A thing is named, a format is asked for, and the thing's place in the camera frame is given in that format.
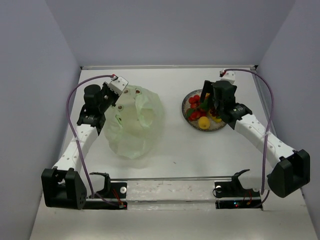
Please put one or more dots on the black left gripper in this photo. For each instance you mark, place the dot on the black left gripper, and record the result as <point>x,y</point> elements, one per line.
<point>106,88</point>

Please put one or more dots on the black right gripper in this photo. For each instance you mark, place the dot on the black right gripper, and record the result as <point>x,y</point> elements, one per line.
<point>208,88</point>

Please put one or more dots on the red fake fruit bunch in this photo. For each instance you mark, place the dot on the red fake fruit bunch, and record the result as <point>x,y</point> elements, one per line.
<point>197,109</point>

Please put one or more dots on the yellow fake banana bunch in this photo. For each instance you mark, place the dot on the yellow fake banana bunch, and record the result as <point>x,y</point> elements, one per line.
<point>217,119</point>

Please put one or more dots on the yellow fake lemon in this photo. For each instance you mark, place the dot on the yellow fake lemon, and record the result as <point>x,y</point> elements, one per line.
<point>204,123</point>

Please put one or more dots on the green printed plastic bag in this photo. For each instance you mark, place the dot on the green printed plastic bag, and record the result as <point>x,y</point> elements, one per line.
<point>133,126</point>

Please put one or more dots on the dark red fake cherries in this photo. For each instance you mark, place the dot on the dark red fake cherries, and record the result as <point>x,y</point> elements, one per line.
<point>213,112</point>

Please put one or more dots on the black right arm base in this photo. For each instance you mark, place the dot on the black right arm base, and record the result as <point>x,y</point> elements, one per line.
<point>229,196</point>

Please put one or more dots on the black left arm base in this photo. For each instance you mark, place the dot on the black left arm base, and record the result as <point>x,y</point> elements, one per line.
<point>114,199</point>

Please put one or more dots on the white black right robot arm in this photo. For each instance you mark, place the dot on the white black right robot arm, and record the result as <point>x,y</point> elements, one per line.
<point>290,167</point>

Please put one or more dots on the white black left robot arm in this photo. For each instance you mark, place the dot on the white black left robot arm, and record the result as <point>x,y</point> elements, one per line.
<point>62,184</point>

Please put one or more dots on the speckled grey round plate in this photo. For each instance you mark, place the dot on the speckled grey round plate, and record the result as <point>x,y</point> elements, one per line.
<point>194,124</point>

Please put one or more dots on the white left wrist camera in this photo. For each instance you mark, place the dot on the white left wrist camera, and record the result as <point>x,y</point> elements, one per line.
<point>118,84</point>

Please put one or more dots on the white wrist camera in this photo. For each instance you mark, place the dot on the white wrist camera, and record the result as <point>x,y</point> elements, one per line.
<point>228,76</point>
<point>118,84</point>

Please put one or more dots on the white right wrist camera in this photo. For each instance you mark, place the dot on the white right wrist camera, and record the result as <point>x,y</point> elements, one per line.
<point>228,76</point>

